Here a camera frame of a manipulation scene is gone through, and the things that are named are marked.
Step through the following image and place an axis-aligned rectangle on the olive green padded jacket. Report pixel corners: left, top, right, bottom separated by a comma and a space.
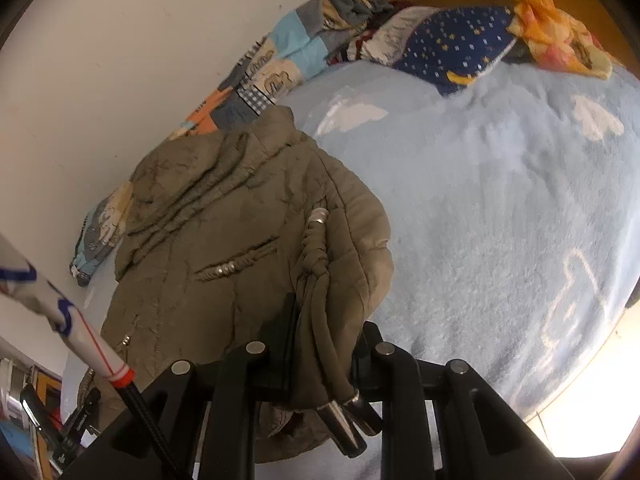
101, 106, 394, 463

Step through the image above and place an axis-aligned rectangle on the light blue fleece bed blanket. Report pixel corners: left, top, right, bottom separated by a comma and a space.
60, 58, 640, 480

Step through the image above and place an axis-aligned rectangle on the patchwork cartoon quilt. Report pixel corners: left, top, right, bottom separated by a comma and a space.
70, 0, 399, 287

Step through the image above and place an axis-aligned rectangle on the navy star pattern pillow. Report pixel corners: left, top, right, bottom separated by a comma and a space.
329, 6, 516, 96

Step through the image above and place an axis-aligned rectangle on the orange patterned cloth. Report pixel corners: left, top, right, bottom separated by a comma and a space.
508, 0, 617, 80

